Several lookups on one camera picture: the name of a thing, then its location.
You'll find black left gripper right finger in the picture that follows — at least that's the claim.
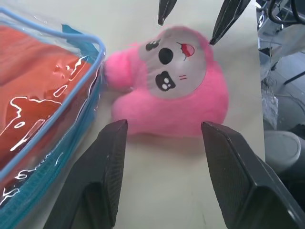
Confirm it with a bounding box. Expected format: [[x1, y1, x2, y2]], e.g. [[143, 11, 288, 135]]
[[201, 121, 305, 229]]

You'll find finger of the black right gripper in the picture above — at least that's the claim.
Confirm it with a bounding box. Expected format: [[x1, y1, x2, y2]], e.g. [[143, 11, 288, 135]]
[[209, 0, 251, 46], [157, 0, 179, 25]]

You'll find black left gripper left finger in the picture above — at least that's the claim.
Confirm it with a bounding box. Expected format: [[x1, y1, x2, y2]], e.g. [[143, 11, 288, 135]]
[[44, 119, 129, 229]]

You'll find clear plastic pouch blue trim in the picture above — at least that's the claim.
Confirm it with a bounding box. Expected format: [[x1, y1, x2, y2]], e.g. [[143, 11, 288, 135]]
[[0, 6, 106, 229]]

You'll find orange cloth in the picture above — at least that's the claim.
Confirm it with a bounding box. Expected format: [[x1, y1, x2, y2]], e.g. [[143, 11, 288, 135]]
[[0, 24, 94, 175]]

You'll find grey round stool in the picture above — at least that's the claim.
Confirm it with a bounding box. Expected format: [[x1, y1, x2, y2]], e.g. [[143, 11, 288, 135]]
[[264, 130, 305, 178]]

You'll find crumpled clear plastic sheet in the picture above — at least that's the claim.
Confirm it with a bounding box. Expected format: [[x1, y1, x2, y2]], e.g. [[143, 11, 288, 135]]
[[260, 76, 280, 131]]

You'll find pink plush toy grey face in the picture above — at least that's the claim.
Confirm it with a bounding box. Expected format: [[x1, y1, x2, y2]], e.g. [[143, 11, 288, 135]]
[[104, 23, 230, 138]]

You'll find black cable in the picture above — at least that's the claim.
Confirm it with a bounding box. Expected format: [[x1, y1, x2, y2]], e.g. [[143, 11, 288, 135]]
[[256, 0, 305, 26]]

